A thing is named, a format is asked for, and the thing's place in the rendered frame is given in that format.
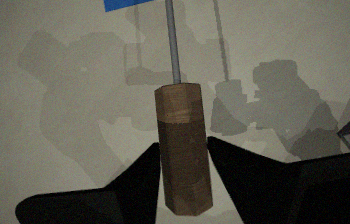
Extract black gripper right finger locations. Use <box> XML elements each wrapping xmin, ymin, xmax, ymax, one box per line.
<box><xmin>207</xmin><ymin>136</ymin><xmax>350</xmax><ymax>224</ymax></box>

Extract brown-handled metal rod tool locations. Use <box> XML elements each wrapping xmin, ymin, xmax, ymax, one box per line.
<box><xmin>154</xmin><ymin>0</ymin><xmax>213</xmax><ymax>216</ymax></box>

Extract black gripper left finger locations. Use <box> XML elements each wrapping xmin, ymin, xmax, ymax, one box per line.
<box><xmin>15</xmin><ymin>142</ymin><xmax>161</xmax><ymax>224</ymax></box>

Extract blue flat strip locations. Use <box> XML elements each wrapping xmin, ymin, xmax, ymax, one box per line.
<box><xmin>104</xmin><ymin>0</ymin><xmax>153</xmax><ymax>12</ymax></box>

